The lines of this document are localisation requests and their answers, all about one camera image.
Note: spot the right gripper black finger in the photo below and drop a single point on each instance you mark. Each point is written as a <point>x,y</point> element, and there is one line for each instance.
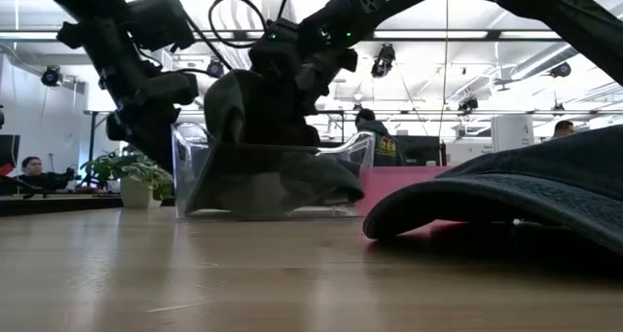
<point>265,122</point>
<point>302,127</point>

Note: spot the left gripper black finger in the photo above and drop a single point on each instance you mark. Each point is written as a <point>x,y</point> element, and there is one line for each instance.
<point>163,132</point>
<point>126,127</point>

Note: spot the dark blue cap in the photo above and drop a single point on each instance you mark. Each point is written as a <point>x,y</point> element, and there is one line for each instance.
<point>535,200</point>

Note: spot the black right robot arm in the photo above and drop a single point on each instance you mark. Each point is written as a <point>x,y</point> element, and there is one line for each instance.
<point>370,6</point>

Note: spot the clear plastic bin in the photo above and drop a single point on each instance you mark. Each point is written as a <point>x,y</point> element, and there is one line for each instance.
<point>187,147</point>

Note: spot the green plant in white pot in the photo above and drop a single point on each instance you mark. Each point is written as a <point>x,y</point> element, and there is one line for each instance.
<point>136,176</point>

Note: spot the black ceiling spotlight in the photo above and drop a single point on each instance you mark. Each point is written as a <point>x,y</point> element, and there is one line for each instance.
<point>560,70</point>
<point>383,60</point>
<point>51,75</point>
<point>215,68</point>
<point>467,104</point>

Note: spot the pink plastic bin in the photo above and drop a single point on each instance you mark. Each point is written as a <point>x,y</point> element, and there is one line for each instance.
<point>389,186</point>

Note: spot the black computer monitor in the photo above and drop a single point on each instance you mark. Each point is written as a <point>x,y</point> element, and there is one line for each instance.
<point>9,149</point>
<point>418,151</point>

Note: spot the black curved bar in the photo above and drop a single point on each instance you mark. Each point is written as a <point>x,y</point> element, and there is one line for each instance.
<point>22,186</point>

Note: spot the red object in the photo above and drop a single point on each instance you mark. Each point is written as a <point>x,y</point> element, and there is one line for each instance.
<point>6,169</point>

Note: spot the black overhead light beam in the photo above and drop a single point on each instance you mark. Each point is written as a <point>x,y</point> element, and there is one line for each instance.
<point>438,35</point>

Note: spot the white column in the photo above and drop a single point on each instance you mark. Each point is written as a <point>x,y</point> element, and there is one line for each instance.
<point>511,132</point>

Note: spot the black aluminium table frame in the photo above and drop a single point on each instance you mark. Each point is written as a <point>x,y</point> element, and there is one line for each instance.
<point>58,205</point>

